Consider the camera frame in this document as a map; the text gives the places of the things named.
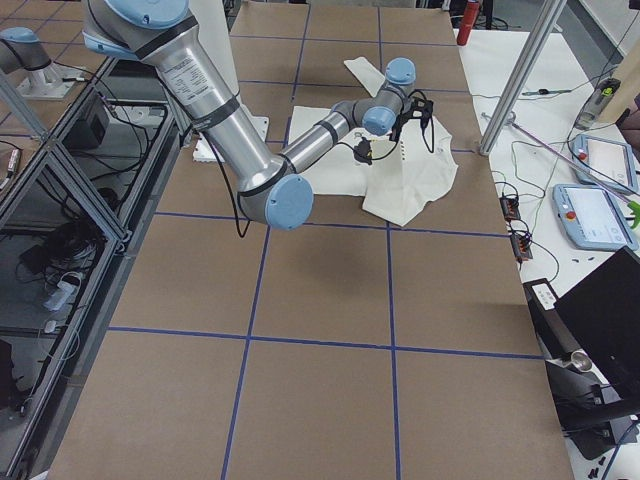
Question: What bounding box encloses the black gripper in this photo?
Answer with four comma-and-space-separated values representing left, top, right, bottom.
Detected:
389, 111, 411, 141

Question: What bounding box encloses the cream long-sleeve cat shirt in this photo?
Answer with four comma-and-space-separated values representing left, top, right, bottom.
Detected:
283, 57, 458, 226

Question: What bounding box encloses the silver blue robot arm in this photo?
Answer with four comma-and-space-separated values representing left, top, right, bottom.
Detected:
83, 1, 416, 230
1, 27, 52, 74

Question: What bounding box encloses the red cylindrical bottle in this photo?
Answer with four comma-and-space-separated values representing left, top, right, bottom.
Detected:
456, 0, 480, 46

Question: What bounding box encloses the upper orange circuit board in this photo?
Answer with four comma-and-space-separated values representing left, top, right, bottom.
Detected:
499, 195, 521, 221

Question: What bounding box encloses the orange circuit board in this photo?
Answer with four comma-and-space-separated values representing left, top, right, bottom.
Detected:
499, 195, 521, 221
510, 232, 533, 264

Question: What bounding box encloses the lower orange circuit board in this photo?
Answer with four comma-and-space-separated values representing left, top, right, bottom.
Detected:
510, 232, 533, 264

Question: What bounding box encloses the clear water bottle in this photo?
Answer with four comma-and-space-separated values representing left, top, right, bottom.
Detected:
573, 77, 621, 131

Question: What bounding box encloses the near teach pendant tablet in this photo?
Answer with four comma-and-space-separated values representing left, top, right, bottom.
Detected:
552, 184, 639, 251

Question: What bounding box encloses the teach pendant tablet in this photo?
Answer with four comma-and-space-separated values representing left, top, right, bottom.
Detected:
571, 134, 639, 194
552, 184, 639, 251

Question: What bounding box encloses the far teach pendant tablet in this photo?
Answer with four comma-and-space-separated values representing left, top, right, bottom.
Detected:
571, 134, 639, 194

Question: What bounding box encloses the black box white label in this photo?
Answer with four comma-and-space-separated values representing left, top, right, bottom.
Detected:
523, 278, 561, 325

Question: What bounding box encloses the metal reacher grabber tool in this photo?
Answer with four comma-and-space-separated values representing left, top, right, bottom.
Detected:
505, 112, 639, 229

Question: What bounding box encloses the black monitor on stand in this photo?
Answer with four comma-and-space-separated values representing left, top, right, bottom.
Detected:
546, 247, 639, 460

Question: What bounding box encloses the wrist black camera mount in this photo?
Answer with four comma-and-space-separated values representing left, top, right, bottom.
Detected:
410, 97, 434, 128

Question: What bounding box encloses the green strap smartwatch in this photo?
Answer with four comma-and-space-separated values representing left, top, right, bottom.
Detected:
521, 88, 572, 97

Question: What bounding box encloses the aluminium frame post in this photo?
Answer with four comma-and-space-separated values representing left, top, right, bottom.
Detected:
479, 0, 567, 156

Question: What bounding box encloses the white central pedestal column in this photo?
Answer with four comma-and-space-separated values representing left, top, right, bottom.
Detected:
188, 1, 270, 176

